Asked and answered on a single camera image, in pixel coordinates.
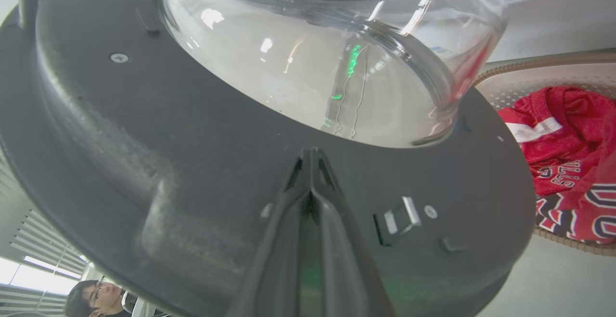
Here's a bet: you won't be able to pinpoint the person with glasses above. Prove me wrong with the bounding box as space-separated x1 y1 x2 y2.
64 280 133 317

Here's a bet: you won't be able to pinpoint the beige woven laundry basket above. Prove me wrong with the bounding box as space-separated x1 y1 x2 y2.
473 49 616 257

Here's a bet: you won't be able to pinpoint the red printed garment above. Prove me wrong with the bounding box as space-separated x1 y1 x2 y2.
497 86 616 245

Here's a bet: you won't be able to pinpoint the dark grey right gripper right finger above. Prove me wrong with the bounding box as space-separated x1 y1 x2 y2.
310 148 396 317

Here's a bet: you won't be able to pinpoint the white window blinds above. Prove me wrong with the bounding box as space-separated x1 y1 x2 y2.
0 153 90 317

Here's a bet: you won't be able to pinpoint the dark grey washing machine door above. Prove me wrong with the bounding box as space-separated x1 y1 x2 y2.
0 0 537 317

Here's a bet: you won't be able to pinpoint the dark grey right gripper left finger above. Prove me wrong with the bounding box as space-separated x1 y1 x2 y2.
227 149 312 317

